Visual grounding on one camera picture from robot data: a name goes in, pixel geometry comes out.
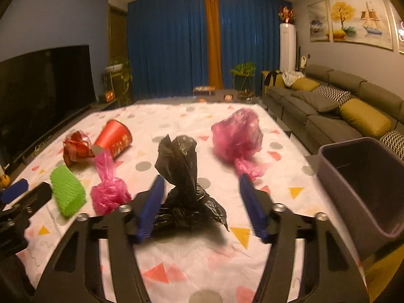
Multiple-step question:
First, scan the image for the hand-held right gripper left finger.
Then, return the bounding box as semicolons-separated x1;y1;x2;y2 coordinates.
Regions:
33;174;166;303

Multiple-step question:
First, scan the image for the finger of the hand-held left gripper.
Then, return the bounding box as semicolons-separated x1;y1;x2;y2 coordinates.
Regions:
0;181;53;225
0;178;29;204

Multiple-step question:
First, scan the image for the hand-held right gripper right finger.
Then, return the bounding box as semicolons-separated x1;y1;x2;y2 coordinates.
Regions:
238;173;370;303

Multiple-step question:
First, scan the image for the green foam net sleeve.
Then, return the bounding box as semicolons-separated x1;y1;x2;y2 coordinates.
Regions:
50;165;87;218

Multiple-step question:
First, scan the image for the small pink plastic bag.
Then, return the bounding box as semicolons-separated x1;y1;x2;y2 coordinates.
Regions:
90;148;132;216

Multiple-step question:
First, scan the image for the black plastic bag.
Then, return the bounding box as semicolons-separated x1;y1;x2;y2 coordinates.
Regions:
153;135;229;232

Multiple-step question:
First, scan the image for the red wrapper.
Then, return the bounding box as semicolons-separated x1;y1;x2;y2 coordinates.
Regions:
62;131;95;167

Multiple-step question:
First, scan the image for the large pink plastic bag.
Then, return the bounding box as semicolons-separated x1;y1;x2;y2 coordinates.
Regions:
211;108;264;180

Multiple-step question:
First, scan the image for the red printed paper cup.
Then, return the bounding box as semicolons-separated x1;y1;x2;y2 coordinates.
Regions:
92;119;133;159

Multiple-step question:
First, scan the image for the dark grey plastic bin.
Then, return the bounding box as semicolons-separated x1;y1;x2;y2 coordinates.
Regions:
317;137;404;259

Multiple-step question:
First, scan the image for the white patterned tablecloth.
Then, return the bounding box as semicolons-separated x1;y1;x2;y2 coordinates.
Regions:
13;103;367;303

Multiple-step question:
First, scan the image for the black television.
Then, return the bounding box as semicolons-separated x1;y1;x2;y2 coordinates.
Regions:
0;45;97;174

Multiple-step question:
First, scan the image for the grey and yellow sofa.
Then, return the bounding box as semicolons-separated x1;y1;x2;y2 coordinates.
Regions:
261;63;404;161

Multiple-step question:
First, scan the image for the flat grey pillow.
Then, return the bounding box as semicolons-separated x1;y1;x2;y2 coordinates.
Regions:
290;90;340;113

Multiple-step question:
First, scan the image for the black garment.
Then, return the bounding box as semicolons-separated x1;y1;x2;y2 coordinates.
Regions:
263;70;283;86

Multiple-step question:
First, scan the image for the small yellow pillow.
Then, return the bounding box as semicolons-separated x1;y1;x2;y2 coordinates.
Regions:
290;77;320;92

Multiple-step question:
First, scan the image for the white cloth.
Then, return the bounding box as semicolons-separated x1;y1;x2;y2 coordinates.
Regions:
282;69;305;87

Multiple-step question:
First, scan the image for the green plant on metal stand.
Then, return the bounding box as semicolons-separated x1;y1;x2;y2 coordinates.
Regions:
229;62;256;90

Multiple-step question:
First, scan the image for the large yellow pillow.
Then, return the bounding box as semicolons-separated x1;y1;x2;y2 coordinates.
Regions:
339;98;392;139

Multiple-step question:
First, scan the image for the trailing potted plant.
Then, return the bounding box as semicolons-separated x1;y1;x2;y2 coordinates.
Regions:
106;58;133;105

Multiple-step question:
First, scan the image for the long black white patterned pillow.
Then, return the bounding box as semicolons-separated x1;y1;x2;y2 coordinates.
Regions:
379;129;404;161

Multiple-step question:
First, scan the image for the white standing air conditioner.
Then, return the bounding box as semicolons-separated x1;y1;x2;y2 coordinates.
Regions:
279;23;298;71

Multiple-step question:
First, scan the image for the wide blue curtain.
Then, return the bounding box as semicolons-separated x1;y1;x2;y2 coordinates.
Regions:
127;0;210;100

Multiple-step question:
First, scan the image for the orange curtain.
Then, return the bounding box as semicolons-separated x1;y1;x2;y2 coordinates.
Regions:
204;0;224;90

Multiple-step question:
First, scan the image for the narrow blue curtain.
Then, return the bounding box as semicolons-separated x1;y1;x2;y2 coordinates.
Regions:
218;0;294;95

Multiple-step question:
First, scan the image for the red gold flower decoration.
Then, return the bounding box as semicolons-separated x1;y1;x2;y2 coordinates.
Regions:
278;6;295;24

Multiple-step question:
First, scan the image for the small framed painting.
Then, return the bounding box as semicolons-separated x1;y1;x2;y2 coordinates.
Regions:
307;1;331;43

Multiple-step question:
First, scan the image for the framed sailing ship painting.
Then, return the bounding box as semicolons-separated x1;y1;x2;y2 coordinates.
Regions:
328;0;394;51

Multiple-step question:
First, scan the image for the framed grey blue painting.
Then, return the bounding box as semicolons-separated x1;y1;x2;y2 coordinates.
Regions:
390;3;404;54

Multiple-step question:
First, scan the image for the wooden wall panel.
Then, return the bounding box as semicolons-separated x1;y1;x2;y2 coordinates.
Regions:
109;5;128;70

